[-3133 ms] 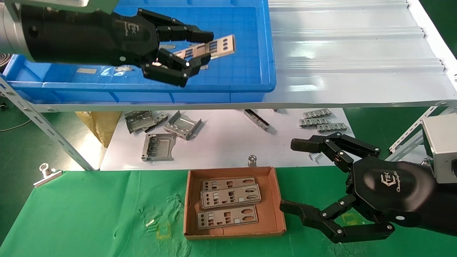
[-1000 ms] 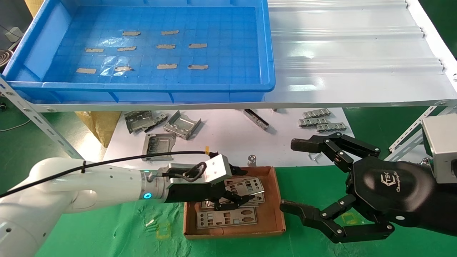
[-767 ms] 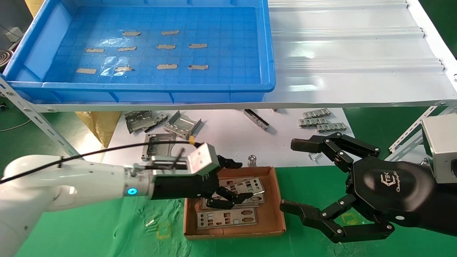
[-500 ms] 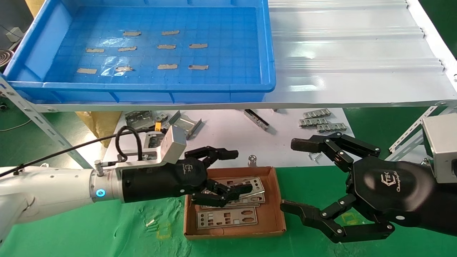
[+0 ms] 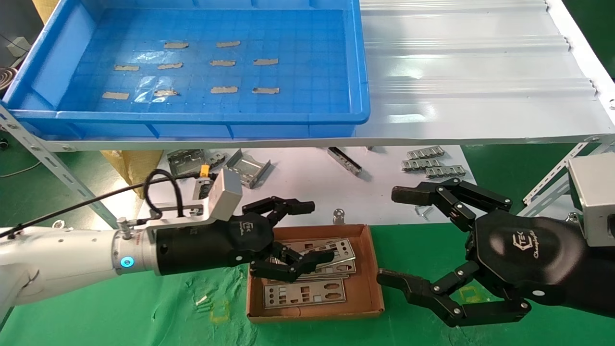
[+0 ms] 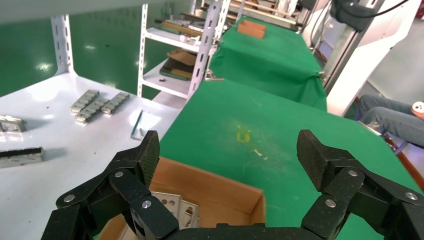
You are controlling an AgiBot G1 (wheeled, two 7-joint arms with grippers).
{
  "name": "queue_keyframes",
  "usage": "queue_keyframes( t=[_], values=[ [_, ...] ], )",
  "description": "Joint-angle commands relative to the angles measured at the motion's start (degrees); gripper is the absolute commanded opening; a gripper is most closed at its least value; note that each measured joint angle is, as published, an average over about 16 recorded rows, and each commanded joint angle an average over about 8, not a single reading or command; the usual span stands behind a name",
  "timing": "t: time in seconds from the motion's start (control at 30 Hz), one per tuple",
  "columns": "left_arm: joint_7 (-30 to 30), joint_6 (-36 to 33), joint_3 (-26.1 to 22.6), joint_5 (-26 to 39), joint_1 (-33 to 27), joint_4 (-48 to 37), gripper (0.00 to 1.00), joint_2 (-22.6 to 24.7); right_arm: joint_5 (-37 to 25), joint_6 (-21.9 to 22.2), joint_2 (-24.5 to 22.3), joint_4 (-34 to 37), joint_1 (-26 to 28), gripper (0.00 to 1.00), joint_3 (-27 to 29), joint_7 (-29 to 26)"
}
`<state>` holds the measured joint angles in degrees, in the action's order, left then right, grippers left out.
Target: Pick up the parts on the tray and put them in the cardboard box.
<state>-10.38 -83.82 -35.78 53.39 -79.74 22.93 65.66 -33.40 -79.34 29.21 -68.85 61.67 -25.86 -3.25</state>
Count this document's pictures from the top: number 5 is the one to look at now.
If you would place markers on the tan cardboard piece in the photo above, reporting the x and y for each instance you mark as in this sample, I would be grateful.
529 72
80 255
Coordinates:
45 7

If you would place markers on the grey tape strip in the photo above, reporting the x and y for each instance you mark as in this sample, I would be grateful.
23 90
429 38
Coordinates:
265 62
170 66
127 67
222 63
224 90
116 95
228 44
176 45
166 92
265 90

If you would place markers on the narrow metal rail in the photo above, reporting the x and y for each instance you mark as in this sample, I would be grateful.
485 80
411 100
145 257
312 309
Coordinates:
345 160

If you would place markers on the small grey metal part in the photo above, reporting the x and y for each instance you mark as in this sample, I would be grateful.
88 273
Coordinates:
217 157

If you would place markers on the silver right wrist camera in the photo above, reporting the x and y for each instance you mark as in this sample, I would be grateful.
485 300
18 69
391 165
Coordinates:
596 202

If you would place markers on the blue plastic tray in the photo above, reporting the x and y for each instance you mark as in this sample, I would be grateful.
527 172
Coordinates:
312 72

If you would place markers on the small perforated metal strip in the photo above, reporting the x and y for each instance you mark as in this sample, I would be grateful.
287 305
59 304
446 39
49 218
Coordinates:
447 171
423 165
426 153

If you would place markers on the small white scrap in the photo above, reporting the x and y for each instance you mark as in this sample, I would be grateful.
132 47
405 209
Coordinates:
202 299

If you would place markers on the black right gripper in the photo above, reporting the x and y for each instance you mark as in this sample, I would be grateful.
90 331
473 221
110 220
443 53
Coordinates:
528 259

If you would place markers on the clear tape patch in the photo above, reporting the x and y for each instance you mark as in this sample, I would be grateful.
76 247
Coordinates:
144 56

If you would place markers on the U-shaped metal bracket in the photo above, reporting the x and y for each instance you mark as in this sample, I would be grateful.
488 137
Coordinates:
250 168

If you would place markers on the white paper sheet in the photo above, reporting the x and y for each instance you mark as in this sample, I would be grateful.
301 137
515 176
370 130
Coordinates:
326 192

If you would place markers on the flat slotted metal plate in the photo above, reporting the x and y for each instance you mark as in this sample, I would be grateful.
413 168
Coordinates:
201 191

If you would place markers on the brown cardboard box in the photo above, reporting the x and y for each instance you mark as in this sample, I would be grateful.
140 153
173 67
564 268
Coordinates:
371 288

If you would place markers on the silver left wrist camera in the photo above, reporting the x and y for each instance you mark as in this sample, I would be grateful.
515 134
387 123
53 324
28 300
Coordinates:
226 192

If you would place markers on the silver nut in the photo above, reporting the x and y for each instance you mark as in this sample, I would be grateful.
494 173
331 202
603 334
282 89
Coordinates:
60 223

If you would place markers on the grey slotted angle bar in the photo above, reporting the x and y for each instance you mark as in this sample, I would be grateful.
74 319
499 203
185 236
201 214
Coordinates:
48 156
557 173

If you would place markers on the metal IO shield plate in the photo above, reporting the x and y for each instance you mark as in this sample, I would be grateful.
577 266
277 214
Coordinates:
331 277
338 259
317 299
310 243

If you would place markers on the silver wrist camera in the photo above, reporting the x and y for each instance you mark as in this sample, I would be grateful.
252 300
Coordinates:
596 202
226 192

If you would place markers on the white corrugated shelf board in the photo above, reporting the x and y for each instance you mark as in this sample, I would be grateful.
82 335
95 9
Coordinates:
480 72

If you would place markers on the folded grey metal bracket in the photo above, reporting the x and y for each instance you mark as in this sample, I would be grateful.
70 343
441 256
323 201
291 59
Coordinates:
185 162

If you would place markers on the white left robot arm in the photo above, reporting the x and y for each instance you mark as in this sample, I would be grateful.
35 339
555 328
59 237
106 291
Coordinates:
57 254

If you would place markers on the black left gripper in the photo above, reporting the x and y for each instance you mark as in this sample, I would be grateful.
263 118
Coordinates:
202 247

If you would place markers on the small white box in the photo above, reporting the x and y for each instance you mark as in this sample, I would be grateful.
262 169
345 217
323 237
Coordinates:
19 45

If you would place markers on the green table cloth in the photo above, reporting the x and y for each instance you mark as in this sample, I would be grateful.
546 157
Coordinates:
144 307

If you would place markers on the yellow woven bag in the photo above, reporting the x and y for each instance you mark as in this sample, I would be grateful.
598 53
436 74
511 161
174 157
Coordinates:
134 168

